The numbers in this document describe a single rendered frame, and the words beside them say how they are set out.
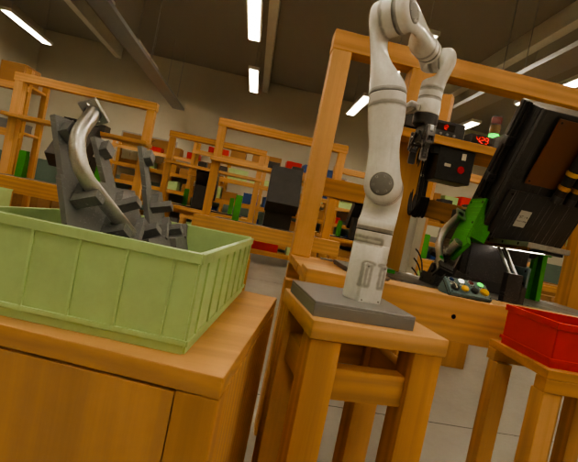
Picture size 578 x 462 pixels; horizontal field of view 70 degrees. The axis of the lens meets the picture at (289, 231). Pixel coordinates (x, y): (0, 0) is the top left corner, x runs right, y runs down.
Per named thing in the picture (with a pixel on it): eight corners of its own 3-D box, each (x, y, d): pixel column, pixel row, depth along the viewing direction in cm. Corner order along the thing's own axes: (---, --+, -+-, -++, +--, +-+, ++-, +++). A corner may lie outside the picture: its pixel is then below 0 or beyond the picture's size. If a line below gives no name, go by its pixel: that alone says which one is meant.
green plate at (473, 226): (480, 255, 159) (504, 207, 159) (461, 246, 158) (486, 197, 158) (465, 252, 171) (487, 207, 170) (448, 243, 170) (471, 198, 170)
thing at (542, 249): (569, 258, 144) (571, 250, 144) (526, 250, 142) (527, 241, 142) (502, 248, 182) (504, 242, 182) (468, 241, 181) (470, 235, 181)
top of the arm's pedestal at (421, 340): (446, 357, 91) (450, 340, 91) (309, 338, 84) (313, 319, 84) (384, 317, 122) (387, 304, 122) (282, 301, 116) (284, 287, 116)
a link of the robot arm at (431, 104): (397, 113, 130) (402, 93, 130) (431, 121, 131) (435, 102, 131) (408, 106, 121) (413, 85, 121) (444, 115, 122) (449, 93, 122)
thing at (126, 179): (214, 243, 1070) (231, 159, 1063) (96, 219, 1041) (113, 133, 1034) (216, 241, 1124) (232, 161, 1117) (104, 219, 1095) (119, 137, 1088)
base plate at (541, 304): (632, 332, 156) (634, 326, 156) (355, 278, 146) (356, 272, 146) (552, 306, 198) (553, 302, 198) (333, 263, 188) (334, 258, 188)
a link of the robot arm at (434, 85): (450, 102, 126) (422, 103, 131) (461, 52, 125) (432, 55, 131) (443, 93, 120) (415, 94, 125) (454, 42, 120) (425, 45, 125)
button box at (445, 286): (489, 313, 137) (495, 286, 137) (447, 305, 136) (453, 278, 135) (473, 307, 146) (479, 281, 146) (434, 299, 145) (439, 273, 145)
